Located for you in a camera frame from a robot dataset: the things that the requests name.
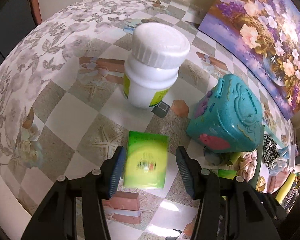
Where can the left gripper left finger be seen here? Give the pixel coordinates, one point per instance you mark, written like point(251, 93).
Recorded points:
point(117, 163)

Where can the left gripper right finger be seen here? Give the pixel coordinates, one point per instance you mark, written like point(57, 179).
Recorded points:
point(183, 161)

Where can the green tissue pack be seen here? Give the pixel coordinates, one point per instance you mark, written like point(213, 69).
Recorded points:
point(226, 174)
point(146, 161)

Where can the pink floral scrunchie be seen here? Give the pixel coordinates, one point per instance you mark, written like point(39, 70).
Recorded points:
point(247, 164)

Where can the black white leopard scrunchie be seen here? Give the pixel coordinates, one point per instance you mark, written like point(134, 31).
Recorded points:
point(270, 151)

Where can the pink white zigzag cloth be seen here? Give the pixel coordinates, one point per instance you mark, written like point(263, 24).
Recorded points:
point(275, 182)

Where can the yellow sponge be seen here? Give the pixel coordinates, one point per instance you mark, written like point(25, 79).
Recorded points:
point(285, 188)

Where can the blue face mask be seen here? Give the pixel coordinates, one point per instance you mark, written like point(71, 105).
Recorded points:
point(280, 163)

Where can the yellow green cloth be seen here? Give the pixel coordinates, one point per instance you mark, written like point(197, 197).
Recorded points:
point(233, 158)

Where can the teal plastic toy case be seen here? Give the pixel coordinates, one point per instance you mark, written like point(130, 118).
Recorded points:
point(228, 118)

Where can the teal rimmed white tray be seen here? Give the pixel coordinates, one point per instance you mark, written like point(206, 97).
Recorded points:
point(261, 169)

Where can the white pill bottle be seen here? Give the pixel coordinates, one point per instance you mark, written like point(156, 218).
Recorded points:
point(152, 67)

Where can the floral still life painting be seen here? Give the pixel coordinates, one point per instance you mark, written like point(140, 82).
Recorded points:
point(265, 36)

